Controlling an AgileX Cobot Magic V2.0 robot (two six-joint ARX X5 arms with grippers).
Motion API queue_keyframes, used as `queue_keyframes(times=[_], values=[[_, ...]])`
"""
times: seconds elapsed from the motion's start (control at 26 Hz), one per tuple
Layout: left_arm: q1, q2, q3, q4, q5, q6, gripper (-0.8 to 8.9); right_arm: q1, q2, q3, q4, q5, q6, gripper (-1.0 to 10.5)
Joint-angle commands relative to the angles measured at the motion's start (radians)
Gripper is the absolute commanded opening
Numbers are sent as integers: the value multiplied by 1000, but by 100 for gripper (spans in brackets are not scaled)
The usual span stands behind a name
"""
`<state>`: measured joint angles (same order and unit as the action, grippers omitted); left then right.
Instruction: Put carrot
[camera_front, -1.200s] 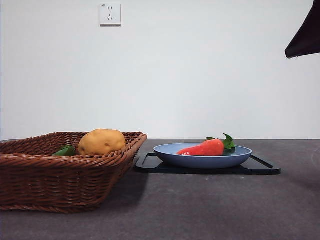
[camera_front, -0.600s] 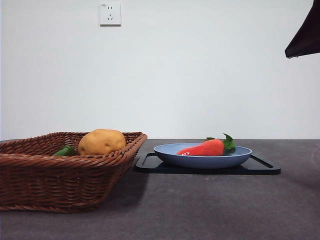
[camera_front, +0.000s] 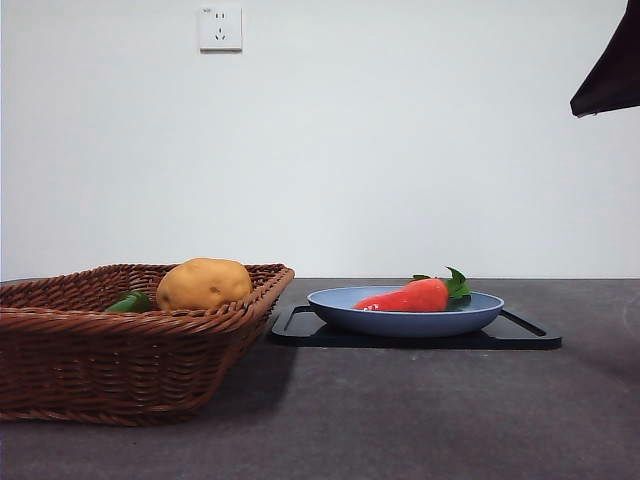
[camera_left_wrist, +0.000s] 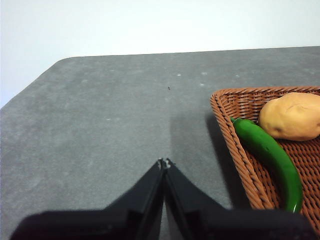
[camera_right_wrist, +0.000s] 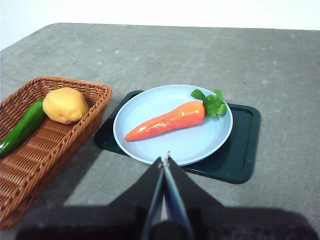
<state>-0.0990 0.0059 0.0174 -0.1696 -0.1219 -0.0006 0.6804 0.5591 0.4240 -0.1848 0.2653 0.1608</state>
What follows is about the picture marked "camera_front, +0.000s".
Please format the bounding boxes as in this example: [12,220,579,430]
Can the orange carrot with green leaves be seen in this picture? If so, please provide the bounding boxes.
[352,266,473,313]

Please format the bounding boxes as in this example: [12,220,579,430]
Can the blue round plate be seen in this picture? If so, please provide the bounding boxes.
[306,285,506,338]

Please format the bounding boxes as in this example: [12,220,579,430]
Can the black flat tray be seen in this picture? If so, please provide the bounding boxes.
[269,304,563,351]

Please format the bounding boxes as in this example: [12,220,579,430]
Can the yellow-brown potato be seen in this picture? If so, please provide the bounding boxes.
[155,257,254,312]

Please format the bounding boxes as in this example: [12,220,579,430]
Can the green pepper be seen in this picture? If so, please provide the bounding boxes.
[103,291,152,314]

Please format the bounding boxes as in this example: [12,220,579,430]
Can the brown wicker basket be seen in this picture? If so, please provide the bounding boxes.
[0,263,295,428]

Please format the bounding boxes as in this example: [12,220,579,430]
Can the white wall socket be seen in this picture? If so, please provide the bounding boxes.
[199,5,244,54]

